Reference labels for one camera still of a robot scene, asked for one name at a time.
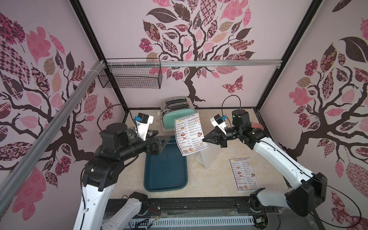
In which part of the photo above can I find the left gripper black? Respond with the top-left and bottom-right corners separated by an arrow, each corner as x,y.
119,129 -> 170,160

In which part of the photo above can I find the white acrylic menu holder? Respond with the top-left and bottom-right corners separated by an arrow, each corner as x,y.
195,143 -> 220,170

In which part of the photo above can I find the new dim sum menu sheet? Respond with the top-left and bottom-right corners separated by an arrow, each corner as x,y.
174,113 -> 209,157

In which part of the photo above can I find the old menu sheet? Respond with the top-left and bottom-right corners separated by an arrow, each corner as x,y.
229,158 -> 261,193

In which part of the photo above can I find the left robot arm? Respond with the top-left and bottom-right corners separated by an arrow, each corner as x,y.
73,123 -> 171,230

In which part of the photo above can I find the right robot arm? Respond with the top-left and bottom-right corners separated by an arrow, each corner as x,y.
203,109 -> 327,217

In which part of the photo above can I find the dark teal plastic tray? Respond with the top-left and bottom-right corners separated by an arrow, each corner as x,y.
143,136 -> 188,193

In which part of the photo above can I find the pink plastic cup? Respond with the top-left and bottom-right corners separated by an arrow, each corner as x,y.
252,123 -> 264,130

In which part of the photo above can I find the mint green toaster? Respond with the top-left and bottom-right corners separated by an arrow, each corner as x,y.
161,96 -> 196,132

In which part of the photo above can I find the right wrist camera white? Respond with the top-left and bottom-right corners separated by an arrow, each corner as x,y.
210,114 -> 227,134

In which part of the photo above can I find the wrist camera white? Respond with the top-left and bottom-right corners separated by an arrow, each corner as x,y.
135,113 -> 154,141
210,114 -> 227,134

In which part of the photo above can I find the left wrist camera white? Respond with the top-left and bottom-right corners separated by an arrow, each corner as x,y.
135,113 -> 154,141

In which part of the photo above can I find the black wire basket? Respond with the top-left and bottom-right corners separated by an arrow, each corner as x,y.
98,57 -> 163,89

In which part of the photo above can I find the aluminium rail back horizontal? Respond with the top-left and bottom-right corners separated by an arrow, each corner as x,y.
107,59 -> 282,68

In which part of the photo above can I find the white slotted cable duct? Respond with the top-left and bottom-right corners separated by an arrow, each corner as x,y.
124,216 -> 255,230

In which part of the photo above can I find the aluminium rail left diagonal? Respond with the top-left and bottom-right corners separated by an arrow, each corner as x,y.
1,60 -> 105,212

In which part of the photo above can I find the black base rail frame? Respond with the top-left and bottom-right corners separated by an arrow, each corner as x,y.
76,195 -> 325,230

